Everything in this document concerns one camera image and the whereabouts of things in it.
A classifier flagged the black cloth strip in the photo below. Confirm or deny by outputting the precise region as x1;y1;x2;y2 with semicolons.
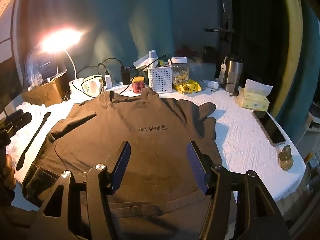
16;112;52;170

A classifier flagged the white power strip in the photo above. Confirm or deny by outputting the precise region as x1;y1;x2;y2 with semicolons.
104;82;133;92

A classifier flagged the clear plastic bag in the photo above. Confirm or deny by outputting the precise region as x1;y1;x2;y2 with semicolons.
25;49;68;85

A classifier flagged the brown t-shirt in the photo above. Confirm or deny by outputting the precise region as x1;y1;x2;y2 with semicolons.
22;88;238;240

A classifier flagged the white tube bottle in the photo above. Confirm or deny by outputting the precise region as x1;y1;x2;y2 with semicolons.
149;50;158;68

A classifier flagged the person's left hand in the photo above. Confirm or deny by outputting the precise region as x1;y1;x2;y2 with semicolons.
0;154;17;189

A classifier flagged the cardboard box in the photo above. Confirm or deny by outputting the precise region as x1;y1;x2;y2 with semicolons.
21;76;67;105

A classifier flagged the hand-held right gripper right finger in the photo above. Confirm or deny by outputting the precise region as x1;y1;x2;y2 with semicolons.
186;140;292;240

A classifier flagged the white mug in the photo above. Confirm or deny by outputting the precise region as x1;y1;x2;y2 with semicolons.
84;76;104;97

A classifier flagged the black charging cable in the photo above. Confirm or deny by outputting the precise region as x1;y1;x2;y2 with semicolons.
75;57;124;77
80;54;167;97

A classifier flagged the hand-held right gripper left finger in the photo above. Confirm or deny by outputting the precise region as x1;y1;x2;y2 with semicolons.
31;141;131;240

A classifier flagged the white t-shirt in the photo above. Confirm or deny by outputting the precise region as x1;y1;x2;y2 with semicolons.
15;102;52;130

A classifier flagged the white plastic basket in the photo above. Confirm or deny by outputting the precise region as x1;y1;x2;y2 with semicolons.
147;65;173;93

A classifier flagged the black tablet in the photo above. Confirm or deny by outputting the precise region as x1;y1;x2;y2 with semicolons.
24;52;63;85

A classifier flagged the steel tumbler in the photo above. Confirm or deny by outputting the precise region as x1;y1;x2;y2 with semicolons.
224;54;243;92

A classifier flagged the black charger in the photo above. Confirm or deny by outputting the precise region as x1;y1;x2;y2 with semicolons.
121;66;132;84

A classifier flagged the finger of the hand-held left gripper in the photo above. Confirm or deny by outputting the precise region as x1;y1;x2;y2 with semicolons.
7;111;32;132

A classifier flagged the red can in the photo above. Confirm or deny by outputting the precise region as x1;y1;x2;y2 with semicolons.
132;76;145;94

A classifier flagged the glass jar with white lid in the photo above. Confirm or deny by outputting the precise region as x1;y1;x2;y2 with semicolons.
171;57;190;87

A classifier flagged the white plastic packet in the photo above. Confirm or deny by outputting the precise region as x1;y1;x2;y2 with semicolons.
133;54;150;70

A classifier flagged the yellow snack bag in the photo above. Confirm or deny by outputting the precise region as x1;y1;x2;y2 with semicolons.
174;79;202;95

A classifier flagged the tissue box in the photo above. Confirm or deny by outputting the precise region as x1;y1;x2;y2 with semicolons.
237;79;273;109

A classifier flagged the smartphone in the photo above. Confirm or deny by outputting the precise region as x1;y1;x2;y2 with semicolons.
253;110;286;147

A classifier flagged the white desk lamp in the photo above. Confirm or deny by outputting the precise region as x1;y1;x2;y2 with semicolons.
37;29;87;94

